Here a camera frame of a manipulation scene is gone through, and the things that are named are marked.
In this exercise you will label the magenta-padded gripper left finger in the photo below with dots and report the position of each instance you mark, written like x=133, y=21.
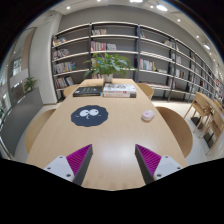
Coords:
x=61, y=166

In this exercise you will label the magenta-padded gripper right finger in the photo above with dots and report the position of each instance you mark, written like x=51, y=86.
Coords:
x=165, y=166

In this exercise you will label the pink computer mouse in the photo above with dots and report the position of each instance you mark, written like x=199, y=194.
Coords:
x=147, y=115

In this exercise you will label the dark cartoon-face mouse pad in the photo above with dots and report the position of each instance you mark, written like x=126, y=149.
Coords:
x=89, y=116

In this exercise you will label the round-backed wooden chair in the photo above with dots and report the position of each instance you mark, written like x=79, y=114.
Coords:
x=146, y=90
x=36, y=128
x=176, y=130
x=70, y=90

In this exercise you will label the group of slatted wooden chairs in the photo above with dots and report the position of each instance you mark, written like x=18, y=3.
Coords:
x=204, y=106

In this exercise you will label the black hardcover book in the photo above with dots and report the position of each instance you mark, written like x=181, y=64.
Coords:
x=87, y=91

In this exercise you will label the brown-spined book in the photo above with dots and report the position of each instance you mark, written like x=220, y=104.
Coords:
x=116, y=95

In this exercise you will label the small leafy floor plant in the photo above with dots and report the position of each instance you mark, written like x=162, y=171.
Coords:
x=30, y=83

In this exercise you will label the white illustrated-cover book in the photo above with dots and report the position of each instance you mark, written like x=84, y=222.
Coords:
x=120, y=88

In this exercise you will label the green potted plant white pot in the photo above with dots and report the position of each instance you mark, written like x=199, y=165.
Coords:
x=107, y=66

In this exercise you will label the grey bookshelf unit with books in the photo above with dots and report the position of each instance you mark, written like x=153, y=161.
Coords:
x=126, y=45

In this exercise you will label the group of ceiling lights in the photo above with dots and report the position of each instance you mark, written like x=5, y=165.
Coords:
x=162, y=7

